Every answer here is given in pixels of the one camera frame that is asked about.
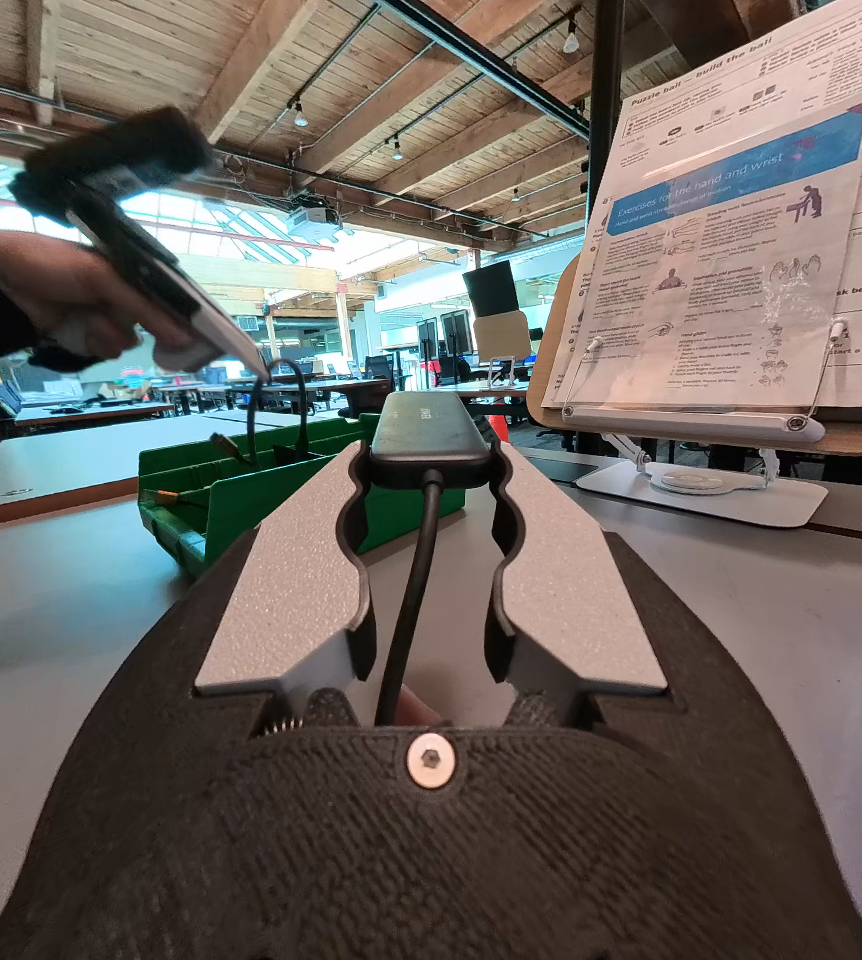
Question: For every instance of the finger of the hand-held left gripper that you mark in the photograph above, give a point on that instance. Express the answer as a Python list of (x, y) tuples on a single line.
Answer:
[(225, 334)]

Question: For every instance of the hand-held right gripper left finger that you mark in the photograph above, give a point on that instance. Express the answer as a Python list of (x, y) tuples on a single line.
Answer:
[(288, 585)]

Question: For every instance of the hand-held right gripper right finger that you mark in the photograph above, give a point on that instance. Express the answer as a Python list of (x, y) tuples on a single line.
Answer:
[(573, 592)]

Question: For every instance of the green plastic bin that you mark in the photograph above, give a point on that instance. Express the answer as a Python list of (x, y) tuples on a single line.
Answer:
[(273, 495)]

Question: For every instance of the dark grey usb hub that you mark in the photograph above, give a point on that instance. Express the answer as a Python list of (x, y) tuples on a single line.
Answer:
[(427, 427)]

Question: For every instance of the person's left hand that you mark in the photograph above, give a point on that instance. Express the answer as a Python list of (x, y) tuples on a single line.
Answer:
[(48, 285)]

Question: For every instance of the ceiling projector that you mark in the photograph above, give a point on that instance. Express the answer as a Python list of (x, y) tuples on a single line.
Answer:
[(312, 220)]

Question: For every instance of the orange cone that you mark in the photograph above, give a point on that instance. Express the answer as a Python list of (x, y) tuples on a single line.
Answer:
[(499, 429)]

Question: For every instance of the white table with wooden edge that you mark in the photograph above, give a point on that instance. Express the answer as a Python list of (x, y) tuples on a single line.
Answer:
[(63, 457)]

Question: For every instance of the beige board on stand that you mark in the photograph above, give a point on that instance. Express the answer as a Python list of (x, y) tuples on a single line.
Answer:
[(502, 337)]

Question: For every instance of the black monitor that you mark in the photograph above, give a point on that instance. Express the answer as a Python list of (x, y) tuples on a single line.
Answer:
[(491, 289)]

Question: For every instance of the hand exercise sheet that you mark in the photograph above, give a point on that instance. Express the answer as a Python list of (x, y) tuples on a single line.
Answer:
[(723, 277)]

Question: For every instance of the black vertical pole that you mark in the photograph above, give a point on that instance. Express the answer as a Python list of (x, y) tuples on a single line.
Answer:
[(609, 105)]

